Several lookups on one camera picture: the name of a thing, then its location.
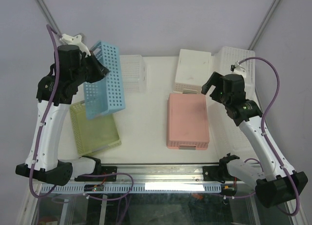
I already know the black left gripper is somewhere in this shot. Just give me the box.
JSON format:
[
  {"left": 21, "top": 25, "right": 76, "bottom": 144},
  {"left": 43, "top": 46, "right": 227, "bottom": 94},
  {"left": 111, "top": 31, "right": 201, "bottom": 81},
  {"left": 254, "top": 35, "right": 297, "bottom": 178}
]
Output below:
[{"left": 74, "top": 50, "right": 111, "bottom": 86}]

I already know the light blue plastic basket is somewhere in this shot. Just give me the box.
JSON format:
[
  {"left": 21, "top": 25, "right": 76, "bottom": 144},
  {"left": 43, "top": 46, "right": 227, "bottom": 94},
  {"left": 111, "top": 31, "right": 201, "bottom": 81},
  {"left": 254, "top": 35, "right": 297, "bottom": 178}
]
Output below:
[{"left": 83, "top": 41, "right": 125, "bottom": 120}]

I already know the cream white small basket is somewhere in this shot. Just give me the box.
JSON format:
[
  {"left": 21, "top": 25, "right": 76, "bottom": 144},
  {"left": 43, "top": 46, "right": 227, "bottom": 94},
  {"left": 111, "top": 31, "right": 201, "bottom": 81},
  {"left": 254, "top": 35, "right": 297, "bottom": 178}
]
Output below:
[{"left": 173, "top": 49, "right": 213, "bottom": 94}]

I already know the translucent white shallow basket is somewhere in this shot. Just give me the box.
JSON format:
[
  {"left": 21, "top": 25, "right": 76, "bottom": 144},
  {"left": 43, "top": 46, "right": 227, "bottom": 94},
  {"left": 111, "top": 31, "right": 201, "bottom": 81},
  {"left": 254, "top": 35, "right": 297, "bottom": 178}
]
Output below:
[{"left": 120, "top": 55, "right": 148, "bottom": 93}]

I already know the pink plastic basket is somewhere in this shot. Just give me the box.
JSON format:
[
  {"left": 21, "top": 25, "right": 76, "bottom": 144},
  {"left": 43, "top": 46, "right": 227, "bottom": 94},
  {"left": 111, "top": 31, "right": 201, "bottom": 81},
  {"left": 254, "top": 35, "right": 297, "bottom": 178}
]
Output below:
[{"left": 166, "top": 93, "right": 210, "bottom": 150}]

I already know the large white perforated basket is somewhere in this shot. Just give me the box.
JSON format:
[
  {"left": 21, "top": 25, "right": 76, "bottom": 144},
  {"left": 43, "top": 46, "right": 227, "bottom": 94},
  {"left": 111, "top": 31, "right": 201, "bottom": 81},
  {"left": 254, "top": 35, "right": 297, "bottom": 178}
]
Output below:
[{"left": 213, "top": 46, "right": 255, "bottom": 91}]

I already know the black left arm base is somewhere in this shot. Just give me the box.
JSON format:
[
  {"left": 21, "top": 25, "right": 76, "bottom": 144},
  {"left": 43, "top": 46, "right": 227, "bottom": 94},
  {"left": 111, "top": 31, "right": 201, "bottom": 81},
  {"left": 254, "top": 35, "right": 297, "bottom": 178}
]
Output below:
[{"left": 74, "top": 165, "right": 117, "bottom": 182}]

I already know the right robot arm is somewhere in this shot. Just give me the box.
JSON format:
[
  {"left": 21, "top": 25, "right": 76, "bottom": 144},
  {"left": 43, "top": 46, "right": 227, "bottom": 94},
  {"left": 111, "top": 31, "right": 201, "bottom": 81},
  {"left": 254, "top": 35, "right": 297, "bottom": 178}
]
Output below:
[{"left": 201, "top": 72, "right": 308, "bottom": 208}]

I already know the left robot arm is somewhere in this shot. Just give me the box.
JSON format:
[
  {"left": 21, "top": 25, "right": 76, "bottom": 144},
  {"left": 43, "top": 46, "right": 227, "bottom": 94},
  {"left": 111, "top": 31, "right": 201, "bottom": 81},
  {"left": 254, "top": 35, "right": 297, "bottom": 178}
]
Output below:
[{"left": 15, "top": 45, "right": 109, "bottom": 186}]

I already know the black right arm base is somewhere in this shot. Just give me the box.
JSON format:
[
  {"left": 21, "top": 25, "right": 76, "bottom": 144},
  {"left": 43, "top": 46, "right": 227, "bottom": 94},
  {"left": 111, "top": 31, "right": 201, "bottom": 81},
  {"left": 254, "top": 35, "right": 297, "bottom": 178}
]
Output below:
[{"left": 202, "top": 153, "right": 240, "bottom": 184}]

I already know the yellow green plastic basket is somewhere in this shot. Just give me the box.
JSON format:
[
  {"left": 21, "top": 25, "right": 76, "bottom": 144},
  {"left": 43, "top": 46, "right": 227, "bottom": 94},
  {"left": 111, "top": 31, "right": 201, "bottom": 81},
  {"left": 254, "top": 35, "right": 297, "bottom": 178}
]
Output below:
[{"left": 69, "top": 101, "right": 121, "bottom": 156}]

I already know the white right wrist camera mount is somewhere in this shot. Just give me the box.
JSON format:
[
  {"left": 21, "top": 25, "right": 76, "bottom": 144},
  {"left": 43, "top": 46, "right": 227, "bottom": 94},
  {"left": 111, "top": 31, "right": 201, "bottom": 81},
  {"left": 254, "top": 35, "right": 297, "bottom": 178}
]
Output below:
[{"left": 230, "top": 61, "right": 247, "bottom": 79}]

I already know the left aluminium corner post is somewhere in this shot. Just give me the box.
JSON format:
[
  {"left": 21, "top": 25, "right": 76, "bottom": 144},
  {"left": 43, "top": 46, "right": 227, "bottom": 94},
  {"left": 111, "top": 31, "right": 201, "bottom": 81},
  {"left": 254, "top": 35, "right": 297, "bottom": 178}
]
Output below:
[{"left": 35, "top": 0, "right": 61, "bottom": 35}]

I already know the aluminium corner post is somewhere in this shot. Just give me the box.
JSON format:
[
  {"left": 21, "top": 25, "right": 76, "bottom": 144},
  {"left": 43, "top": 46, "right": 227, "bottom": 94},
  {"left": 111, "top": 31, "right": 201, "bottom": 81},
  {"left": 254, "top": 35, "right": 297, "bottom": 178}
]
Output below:
[
  {"left": 35, "top": 0, "right": 61, "bottom": 35},
  {"left": 248, "top": 0, "right": 283, "bottom": 50}
]

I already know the right aluminium corner post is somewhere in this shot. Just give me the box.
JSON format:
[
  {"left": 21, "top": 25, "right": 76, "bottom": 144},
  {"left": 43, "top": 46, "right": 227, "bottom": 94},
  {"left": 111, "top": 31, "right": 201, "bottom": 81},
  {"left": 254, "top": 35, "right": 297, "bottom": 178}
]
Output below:
[{"left": 248, "top": 0, "right": 283, "bottom": 50}]

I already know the aluminium front rail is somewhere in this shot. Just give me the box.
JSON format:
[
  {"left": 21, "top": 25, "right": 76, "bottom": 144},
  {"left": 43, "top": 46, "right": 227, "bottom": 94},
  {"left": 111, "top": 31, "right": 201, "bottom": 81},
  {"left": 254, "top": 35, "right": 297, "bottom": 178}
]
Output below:
[{"left": 102, "top": 163, "right": 219, "bottom": 184}]

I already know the white slotted cable duct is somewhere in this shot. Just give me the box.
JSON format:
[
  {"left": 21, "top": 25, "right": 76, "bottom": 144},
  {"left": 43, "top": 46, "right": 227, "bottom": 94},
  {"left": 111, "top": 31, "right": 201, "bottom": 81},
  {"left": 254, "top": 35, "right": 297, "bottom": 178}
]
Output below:
[{"left": 52, "top": 183, "right": 221, "bottom": 194}]

